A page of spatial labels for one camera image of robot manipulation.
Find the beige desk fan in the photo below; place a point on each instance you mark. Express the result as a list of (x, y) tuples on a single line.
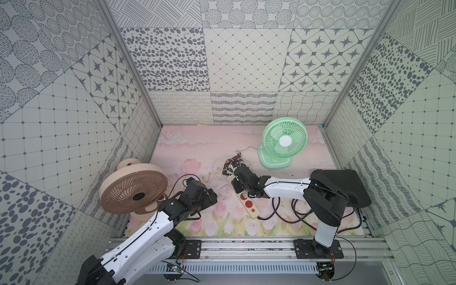
[(135, 188)]

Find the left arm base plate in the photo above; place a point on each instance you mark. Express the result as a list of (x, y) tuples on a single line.
[(188, 250)]

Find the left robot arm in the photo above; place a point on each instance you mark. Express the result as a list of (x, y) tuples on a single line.
[(155, 242)]

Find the green desk fan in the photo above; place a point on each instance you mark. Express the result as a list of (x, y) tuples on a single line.
[(282, 140)]

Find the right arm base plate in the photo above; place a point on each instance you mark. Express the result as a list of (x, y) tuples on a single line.
[(311, 249)]

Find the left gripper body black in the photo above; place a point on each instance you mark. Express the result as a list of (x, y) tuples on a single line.
[(207, 195)]

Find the dark red clamp tool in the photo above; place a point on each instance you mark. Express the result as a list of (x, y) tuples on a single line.
[(236, 158)]

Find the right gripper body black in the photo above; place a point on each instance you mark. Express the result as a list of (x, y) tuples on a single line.
[(238, 189)]

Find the aluminium mounting rail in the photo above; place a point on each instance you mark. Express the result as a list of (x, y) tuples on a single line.
[(359, 248)]

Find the cream power strip red sockets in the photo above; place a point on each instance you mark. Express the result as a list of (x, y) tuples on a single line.
[(242, 195)]

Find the black tool case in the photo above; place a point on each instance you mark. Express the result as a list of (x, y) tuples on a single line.
[(346, 182)]

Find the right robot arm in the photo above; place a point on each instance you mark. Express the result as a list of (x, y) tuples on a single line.
[(324, 192)]

